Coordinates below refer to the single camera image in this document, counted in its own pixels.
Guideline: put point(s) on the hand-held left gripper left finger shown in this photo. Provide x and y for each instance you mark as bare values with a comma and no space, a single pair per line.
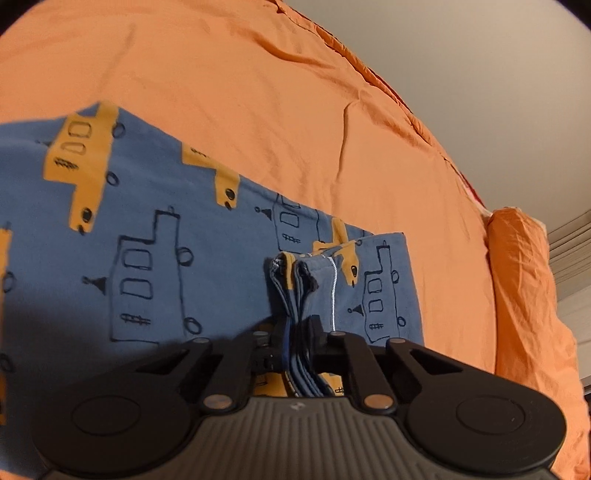
272,355

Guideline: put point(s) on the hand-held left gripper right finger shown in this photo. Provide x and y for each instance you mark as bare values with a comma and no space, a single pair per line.
316,341

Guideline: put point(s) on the blue pants with orange print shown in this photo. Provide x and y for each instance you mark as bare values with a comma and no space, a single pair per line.
152,240

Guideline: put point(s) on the orange pillow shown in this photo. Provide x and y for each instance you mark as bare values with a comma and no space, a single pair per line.
526,300

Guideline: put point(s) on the red bed sheet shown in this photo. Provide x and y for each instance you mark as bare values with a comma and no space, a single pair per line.
468,189

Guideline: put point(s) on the orange bed cover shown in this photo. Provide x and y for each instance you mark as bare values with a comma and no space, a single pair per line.
277,115

